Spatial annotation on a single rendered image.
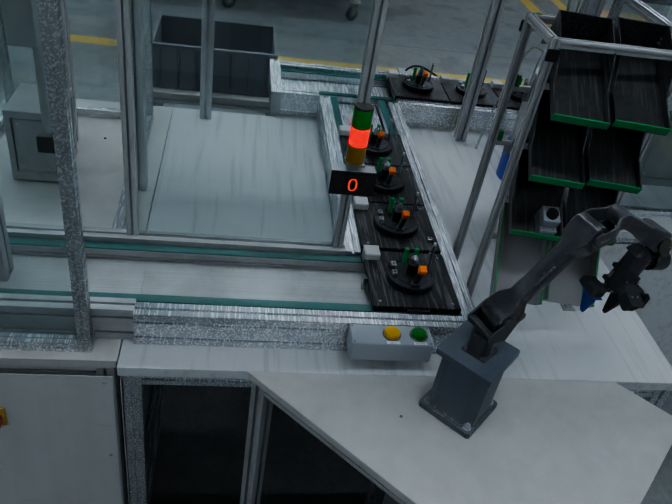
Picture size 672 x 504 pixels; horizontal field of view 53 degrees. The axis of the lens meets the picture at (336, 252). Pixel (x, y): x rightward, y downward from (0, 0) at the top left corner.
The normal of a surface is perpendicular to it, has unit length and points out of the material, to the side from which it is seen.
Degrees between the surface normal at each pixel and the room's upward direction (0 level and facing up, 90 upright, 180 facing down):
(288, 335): 90
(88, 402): 90
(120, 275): 0
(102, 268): 0
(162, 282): 0
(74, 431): 90
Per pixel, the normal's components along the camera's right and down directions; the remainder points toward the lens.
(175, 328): 0.09, 0.61
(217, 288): 0.14, -0.79
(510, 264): 0.04, -0.14
